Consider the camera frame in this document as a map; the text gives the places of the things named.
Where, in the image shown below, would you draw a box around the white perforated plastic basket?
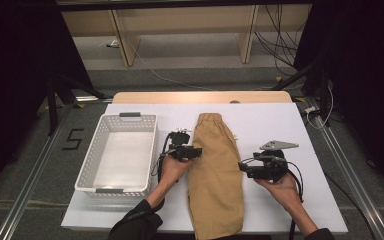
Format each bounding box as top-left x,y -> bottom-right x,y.
74,112 -> 159,200

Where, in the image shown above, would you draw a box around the left hand-held gripper cable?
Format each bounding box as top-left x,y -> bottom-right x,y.
150,131 -> 178,178

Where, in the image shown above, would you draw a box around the thin white floor cable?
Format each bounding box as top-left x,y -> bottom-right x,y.
94,39 -> 214,92

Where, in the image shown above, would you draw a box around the hand-held gripper cable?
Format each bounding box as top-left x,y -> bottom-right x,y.
241,156 -> 306,240
150,131 -> 178,178

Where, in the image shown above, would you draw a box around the black horizontal frame bar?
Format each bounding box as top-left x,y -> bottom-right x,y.
54,0 -> 314,12

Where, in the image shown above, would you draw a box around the black metal stand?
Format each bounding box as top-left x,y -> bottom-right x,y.
44,71 -> 113,136
271,59 -> 331,128

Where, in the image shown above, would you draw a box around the tan pants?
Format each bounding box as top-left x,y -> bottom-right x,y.
187,112 -> 246,240

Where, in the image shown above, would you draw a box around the right hand-held gripper cable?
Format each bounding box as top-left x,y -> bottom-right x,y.
241,156 -> 306,240

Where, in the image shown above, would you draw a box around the light wooden shelf unit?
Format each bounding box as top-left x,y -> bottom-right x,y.
55,3 -> 313,68

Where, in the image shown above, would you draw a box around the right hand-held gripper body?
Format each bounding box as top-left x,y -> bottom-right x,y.
249,139 -> 299,183

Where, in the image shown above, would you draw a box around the short aluminium rail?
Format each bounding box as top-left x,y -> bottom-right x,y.
74,95 -> 114,103

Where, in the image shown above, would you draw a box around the bundle of black cables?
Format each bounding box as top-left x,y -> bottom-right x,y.
253,3 -> 309,77

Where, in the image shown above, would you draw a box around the person's left hand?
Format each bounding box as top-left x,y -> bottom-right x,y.
158,156 -> 194,190

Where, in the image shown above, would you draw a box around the white cable with plug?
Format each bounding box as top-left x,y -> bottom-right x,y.
303,83 -> 335,131

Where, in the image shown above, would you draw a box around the black curtain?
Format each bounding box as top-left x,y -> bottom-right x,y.
0,0 -> 94,203
293,0 -> 384,201

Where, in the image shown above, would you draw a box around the long aluminium rail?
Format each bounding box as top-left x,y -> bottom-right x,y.
0,104 -> 74,240
308,98 -> 384,240

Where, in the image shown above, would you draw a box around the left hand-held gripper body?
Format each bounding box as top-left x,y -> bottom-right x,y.
168,127 -> 196,163

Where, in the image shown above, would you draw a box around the light wooden table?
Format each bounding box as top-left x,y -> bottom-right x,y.
112,90 -> 293,105

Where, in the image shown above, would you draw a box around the person's right hand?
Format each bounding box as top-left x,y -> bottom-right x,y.
254,173 -> 301,211

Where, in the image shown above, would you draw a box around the white foam board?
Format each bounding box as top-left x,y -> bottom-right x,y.
60,102 -> 349,234

